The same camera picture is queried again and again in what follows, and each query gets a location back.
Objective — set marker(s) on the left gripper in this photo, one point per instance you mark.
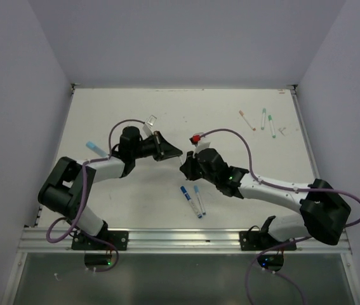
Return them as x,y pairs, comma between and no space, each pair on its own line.
166,149

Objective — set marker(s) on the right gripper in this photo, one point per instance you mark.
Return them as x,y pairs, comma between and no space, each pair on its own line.
187,168

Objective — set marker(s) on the peach capped marker pen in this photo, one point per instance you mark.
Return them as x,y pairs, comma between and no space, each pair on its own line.
242,114

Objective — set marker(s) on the light blue highlighter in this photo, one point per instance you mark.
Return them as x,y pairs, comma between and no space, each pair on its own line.
96,149

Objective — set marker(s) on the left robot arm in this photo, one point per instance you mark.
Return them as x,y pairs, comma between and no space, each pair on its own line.
67,188

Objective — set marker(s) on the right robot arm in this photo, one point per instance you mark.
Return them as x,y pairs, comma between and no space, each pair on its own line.
318,211

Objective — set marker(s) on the light blue capped marker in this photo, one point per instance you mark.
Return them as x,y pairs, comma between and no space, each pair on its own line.
200,200

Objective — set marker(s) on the dark blue capped marker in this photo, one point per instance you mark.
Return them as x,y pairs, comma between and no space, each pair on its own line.
191,203

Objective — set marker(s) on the green capped marker left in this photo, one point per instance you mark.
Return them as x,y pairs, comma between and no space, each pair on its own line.
263,119

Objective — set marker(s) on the green capped marker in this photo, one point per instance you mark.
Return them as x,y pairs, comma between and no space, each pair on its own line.
271,126
263,119

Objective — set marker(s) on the green capped marker right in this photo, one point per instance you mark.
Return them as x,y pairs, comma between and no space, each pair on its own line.
271,126

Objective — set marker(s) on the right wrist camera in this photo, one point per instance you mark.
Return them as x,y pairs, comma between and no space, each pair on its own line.
199,141

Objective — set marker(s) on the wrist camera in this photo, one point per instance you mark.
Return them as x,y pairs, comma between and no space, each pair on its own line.
199,141
148,126

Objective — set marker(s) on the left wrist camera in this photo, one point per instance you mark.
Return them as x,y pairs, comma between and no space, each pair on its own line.
148,126

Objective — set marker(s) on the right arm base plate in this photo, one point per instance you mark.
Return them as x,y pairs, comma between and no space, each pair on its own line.
254,240

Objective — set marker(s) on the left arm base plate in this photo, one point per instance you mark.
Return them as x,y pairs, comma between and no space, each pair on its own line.
108,240

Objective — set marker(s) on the aluminium rail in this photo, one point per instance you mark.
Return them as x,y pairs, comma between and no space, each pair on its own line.
147,241

